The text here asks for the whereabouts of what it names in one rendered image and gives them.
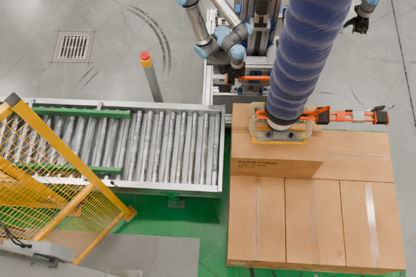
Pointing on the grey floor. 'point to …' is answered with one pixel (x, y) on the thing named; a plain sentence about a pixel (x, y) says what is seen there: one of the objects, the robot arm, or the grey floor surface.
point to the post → (151, 80)
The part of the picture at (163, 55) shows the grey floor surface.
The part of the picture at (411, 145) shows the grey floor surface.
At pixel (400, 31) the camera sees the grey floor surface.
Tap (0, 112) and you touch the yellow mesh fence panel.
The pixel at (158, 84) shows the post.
